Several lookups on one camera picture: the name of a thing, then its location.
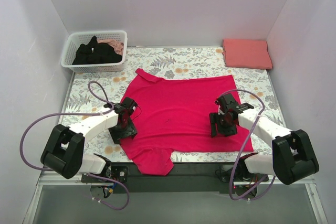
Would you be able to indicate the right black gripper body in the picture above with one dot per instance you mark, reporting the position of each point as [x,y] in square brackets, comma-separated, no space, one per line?
[222,130]

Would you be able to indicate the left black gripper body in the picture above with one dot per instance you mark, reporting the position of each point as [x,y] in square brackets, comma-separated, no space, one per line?
[123,132]

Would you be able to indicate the magenta t shirt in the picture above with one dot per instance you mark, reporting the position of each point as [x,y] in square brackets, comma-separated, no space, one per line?
[174,116]

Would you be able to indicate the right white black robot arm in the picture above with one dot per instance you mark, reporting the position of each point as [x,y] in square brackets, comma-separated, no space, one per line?
[292,158]

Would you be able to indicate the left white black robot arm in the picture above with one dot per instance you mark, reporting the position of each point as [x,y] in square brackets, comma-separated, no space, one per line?
[64,151]

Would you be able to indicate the floral patterned table mat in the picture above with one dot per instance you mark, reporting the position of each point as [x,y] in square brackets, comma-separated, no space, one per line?
[171,64]

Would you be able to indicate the folded salmon t shirt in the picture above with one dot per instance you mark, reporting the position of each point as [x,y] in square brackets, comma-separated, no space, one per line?
[244,53]

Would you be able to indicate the black t shirt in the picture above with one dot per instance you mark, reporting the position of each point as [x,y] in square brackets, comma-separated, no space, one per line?
[96,53]

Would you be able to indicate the light pink t shirt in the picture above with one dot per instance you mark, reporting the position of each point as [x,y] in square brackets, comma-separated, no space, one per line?
[117,45]

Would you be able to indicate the white plastic laundry basket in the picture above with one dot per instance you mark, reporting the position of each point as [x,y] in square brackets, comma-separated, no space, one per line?
[78,38]

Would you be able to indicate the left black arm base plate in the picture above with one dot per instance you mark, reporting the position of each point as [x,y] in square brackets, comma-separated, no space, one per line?
[118,173]

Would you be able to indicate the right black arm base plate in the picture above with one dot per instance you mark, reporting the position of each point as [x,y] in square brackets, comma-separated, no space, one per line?
[223,173]

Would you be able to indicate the aluminium frame rail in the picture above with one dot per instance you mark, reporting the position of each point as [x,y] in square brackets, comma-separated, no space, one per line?
[191,193]

